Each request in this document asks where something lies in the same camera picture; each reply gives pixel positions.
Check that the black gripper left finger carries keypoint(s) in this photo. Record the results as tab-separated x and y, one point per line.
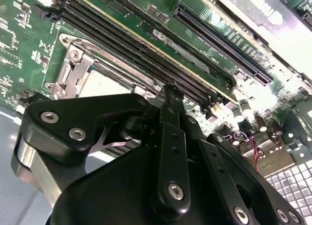
73	113

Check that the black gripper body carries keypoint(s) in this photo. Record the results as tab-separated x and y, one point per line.
109	191

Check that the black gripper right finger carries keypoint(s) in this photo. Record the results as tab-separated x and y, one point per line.
229	188

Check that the metal socket cover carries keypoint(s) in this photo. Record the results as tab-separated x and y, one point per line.
80	76

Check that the silver CPU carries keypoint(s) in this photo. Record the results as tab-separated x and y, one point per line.
104	85

